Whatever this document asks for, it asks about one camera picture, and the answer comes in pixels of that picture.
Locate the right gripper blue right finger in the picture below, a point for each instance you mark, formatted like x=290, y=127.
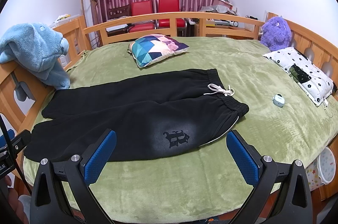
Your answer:
x=293, y=203

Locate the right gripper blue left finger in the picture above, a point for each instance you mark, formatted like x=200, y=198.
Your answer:
x=49, y=202

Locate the black sweatpants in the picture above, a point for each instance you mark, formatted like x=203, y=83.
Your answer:
x=154, y=116

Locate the white plastic basin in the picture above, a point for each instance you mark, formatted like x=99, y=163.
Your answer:
x=326, y=165

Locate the small light blue case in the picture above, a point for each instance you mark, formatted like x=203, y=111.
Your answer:
x=278, y=100

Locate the white floral pillow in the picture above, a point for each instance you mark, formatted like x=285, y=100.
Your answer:
x=312, y=80

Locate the light blue fleece robe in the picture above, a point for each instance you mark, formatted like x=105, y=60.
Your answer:
x=37, y=48

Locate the purple plush toy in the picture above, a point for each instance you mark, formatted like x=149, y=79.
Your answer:
x=276, y=34

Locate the colourful geometric cushion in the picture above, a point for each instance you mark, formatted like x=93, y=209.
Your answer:
x=153, y=48

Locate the dark wooden chair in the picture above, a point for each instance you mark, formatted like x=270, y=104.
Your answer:
x=116, y=13

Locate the right red chair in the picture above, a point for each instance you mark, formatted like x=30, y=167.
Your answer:
x=168, y=6

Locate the wooden bed frame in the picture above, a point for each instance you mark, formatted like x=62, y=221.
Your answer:
x=281, y=118

